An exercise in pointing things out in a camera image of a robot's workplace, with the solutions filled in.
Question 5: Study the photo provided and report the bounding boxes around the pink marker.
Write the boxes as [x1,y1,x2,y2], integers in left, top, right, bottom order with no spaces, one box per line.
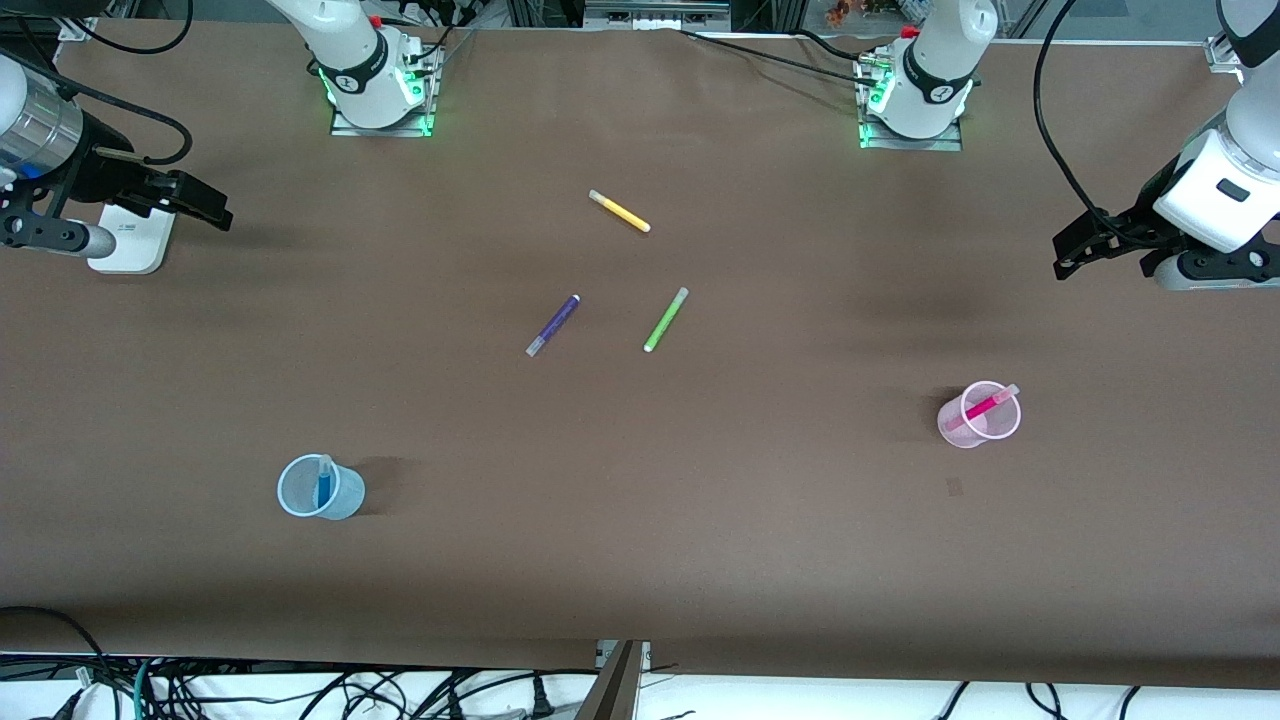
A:
[945,383,1021,434]

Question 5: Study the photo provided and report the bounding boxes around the white desk lamp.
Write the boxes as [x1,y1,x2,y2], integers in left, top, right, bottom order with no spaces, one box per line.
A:
[88,204,180,275]

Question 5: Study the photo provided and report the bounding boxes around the translucent pink plastic cup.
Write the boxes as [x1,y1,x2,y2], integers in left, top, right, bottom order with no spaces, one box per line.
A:
[937,380,1023,449]

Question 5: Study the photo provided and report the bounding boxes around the translucent blue plastic cup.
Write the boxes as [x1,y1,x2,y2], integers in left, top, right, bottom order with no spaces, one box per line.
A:
[276,453,367,521]

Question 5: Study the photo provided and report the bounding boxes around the purple marker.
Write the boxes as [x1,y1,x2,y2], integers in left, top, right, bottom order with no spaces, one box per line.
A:
[526,294,582,358]

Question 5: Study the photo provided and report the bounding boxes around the yellow marker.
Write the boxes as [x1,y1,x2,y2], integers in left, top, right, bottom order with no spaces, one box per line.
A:
[588,189,652,234]

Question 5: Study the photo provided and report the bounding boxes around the green marker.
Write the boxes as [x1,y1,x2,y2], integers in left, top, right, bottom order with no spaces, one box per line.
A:
[643,287,690,354]

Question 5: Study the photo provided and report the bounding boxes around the grey metal device box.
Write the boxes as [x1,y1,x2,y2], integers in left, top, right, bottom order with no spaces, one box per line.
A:
[583,0,733,32]

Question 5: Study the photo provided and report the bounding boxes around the brown table cover sheet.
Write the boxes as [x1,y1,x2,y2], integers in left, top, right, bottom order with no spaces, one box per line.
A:
[0,20,1280,691]

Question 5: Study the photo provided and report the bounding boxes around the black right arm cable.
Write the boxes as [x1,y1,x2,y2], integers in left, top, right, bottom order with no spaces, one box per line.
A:
[0,72,195,167]

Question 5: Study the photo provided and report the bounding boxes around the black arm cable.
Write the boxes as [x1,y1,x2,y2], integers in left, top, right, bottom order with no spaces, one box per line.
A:
[0,72,195,167]
[1034,0,1116,219]

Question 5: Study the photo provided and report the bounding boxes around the black looping background cable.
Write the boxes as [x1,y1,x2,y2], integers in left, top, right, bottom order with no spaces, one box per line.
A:
[58,0,193,57]

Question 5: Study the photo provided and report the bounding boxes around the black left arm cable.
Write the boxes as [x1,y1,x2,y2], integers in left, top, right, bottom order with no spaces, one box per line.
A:
[1034,0,1116,219]

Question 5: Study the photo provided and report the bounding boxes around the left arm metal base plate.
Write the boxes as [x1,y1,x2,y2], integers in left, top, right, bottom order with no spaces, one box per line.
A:
[857,52,964,152]

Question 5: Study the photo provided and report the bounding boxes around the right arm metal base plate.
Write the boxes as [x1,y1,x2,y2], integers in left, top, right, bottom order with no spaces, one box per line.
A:
[330,48,439,138]

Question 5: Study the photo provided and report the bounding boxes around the black cable across table edge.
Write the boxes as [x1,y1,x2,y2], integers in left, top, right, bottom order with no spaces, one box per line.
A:
[680,28,883,77]

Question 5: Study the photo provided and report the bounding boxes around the black cable loop under table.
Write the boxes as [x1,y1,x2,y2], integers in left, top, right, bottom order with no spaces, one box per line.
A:
[0,604,113,703]

